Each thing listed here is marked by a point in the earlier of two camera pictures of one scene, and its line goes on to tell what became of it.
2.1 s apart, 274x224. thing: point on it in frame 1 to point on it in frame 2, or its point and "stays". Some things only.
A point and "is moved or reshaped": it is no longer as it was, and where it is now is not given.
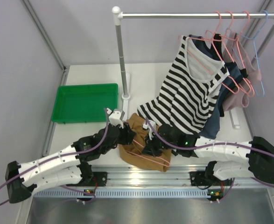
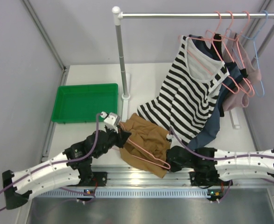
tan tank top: (133, 149) is moved or reshaped
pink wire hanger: (149, 158) is moved or reshaped
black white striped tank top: (187, 96) stays
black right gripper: (150, 148) to (173, 168)
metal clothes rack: (117, 16) stays
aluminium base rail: (115, 181) stays
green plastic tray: (84, 103) stays
